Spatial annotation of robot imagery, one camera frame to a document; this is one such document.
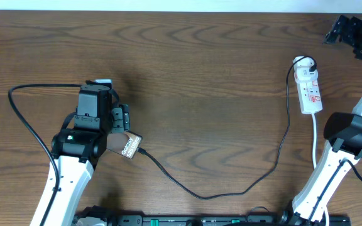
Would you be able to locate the white power strip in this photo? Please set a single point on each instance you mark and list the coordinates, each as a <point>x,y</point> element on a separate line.
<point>305,76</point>

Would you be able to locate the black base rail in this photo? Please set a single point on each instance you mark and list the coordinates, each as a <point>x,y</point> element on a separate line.
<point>138,220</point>

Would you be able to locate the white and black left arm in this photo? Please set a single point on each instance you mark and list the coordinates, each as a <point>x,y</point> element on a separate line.
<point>77,148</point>

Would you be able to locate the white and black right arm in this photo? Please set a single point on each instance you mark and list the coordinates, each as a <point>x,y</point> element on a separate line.
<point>343,147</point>

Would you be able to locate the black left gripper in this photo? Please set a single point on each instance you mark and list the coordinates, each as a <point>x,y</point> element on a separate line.
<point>123,118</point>

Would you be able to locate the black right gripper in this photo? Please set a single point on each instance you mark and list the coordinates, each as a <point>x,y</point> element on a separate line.
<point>354,23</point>

